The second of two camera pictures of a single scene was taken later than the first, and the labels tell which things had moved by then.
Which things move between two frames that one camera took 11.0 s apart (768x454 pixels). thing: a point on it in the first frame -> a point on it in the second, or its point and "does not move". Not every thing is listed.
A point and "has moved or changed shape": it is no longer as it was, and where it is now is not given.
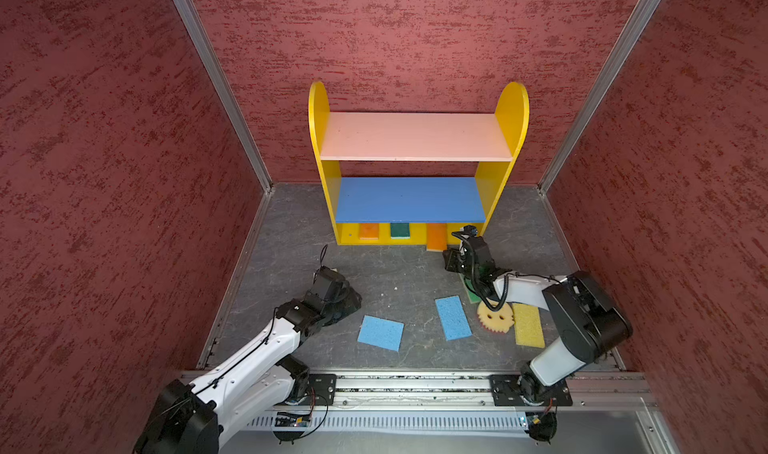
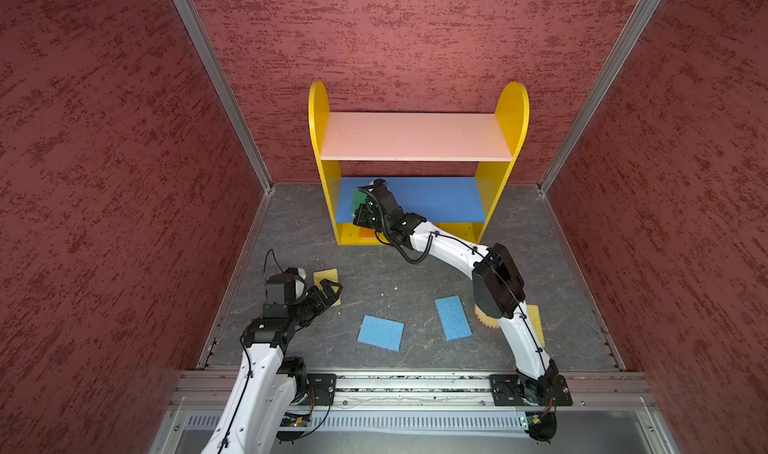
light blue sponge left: (381, 333) does not move
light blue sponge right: (453, 318) does not move
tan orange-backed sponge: (369, 231) does not move
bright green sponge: (473, 297) has moved or changed shape
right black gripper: (449, 262) -> (361, 214)
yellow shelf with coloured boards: (397, 210) does not move
